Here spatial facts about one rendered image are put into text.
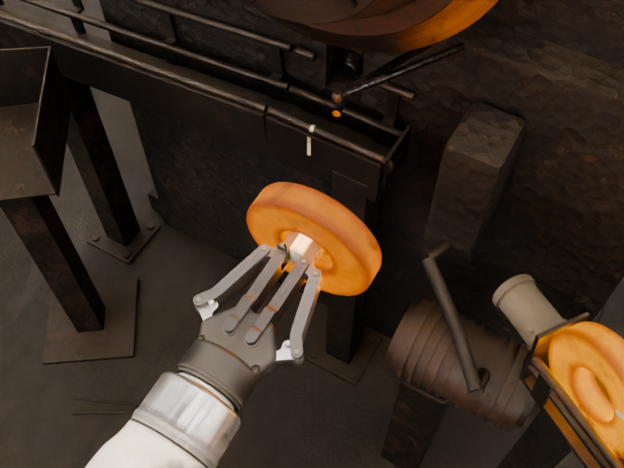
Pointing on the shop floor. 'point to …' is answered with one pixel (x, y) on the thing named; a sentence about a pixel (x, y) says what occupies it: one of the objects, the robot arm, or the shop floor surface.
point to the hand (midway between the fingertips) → (312, 234)
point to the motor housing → (448, 381)
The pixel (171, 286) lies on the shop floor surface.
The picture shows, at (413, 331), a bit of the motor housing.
